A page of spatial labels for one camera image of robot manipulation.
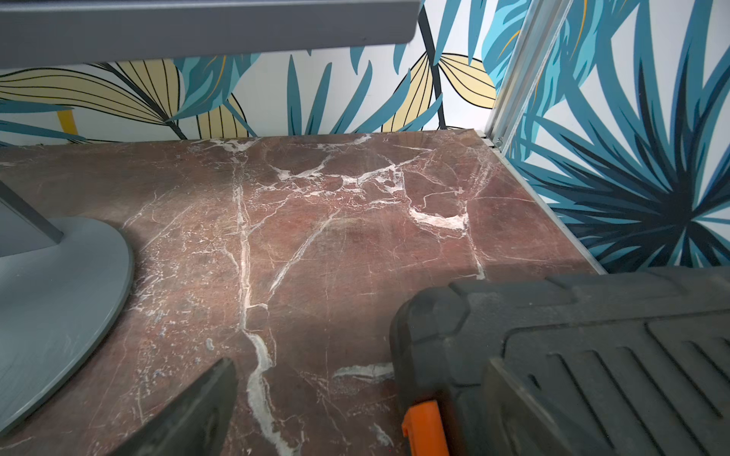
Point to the black computer monitor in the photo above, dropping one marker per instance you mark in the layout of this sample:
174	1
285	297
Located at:
57	33

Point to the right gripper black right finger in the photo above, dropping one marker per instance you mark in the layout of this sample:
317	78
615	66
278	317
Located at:
520	420

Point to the black plastic tool case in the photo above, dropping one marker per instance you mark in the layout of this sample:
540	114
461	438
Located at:
641	360

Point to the grey round monitor stand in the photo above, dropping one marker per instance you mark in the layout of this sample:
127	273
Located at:
64	282

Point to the aluminium corner post right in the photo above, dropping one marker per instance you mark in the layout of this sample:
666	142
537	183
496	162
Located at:
537	36

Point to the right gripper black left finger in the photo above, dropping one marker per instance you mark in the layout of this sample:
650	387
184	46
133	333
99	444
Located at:
195	422

